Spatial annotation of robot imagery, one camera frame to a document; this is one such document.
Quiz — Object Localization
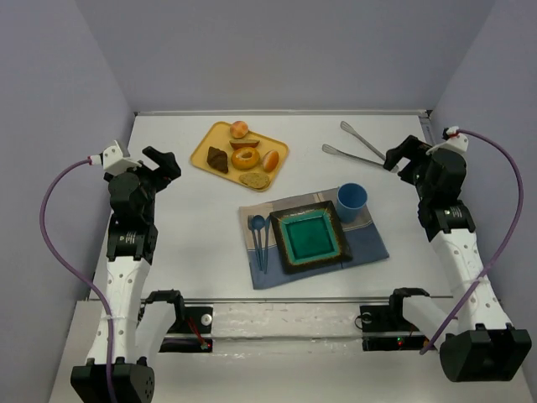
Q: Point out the metal tongs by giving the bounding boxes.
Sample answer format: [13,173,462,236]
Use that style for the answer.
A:
[321,120,400,174]

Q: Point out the glazed oval bun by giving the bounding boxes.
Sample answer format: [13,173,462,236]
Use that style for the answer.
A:
[262,149,279,173]

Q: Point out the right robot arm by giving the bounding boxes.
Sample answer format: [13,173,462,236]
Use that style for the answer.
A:
[383,128,532,382]

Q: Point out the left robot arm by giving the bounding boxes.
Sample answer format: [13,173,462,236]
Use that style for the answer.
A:
[70,144,185,402]

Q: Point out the halved brown bread wedge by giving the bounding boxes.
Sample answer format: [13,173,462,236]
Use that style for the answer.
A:
[229,139,260,150]

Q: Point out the round pink bread roll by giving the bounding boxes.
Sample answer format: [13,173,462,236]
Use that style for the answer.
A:
[230,121,249,139]

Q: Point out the seeded bread slice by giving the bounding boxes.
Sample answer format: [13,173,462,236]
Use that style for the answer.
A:
[239,172,270,190]

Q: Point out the chocolate croissant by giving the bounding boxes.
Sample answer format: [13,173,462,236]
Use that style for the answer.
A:
[206,146,229,174]

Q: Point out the blue plastic cup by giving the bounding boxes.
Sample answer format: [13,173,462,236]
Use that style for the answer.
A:
[336,183,368,223]

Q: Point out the orange bagel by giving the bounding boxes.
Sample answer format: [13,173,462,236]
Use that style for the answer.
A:
[231,147,260,170]

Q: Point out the yellow tray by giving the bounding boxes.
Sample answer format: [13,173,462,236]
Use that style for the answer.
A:
[190,122,289,191]

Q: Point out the blue plastic fork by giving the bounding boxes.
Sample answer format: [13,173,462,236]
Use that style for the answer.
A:
[248,215,259,269]

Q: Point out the blue plastic spoon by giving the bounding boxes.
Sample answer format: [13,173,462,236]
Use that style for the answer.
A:
[252,215,265,271]

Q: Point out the blue plastic knife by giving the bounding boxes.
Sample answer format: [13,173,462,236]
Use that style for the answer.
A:
[263,215,271,274]

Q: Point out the black green square plate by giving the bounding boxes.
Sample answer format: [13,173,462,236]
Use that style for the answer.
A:
[269,201,352,275]

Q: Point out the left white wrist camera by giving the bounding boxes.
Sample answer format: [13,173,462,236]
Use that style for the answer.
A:
[102,140,141,175]

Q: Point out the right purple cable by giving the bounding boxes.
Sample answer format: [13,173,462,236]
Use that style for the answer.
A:
[420,128,526,356]

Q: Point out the purple cable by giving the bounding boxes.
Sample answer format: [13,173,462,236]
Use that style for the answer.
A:
[39,155,117,403]
[420,128,526,356]

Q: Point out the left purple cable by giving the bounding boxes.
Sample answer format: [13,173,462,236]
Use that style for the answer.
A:
[39,155,117,403]

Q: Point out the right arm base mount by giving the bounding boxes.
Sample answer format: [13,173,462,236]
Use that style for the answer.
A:
[354,287,430,352]

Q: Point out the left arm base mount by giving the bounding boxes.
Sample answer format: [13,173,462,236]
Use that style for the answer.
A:
[137,290,213,358]

